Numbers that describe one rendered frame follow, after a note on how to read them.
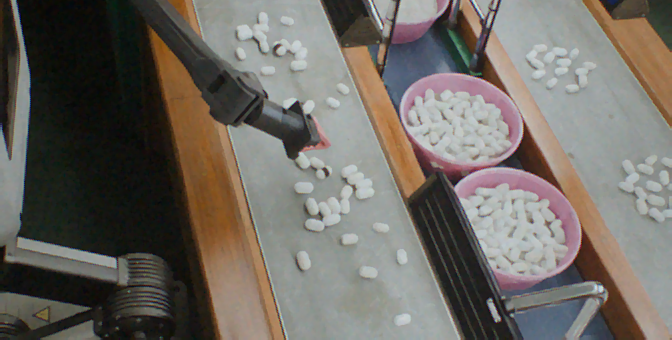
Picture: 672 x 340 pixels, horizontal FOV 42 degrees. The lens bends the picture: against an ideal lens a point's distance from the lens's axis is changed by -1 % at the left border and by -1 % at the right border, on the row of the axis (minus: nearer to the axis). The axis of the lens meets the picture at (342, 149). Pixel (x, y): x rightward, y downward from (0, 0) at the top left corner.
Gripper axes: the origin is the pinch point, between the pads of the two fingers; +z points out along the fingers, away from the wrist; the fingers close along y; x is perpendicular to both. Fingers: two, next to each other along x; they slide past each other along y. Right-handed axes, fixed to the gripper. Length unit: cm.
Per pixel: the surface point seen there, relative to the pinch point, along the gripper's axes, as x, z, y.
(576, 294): -32, -6, -56
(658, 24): -49, 190, 108
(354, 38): -20.5, -12.2, 3.4
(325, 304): 11.6, -0.2, -29.3
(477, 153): -14.6, 32.3, -0.5
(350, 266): 7.3, 5.0, -22.5
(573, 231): -22, 39, -25
